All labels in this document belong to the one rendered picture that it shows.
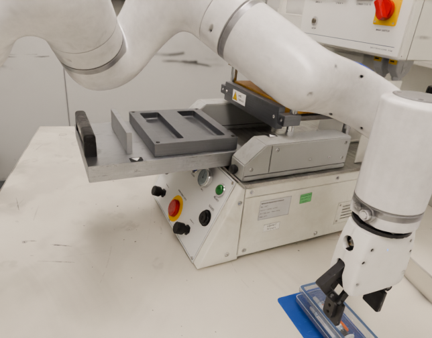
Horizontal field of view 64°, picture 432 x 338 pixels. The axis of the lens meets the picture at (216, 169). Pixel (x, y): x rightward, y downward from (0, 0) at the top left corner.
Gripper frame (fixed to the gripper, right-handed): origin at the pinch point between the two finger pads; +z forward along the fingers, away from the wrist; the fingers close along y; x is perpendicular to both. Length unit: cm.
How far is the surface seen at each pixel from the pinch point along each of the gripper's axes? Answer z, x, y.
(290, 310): 8.1, 8.1, -4.4
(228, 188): -7.6, 25.8, -9.8
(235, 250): 5.2, 22.6, -8.4
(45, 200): 8, 57, -44
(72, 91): 15, 199, -34
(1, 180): 73, 205, -81
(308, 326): 8.1, 4.1, -3.2
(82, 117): -18, 41, -34
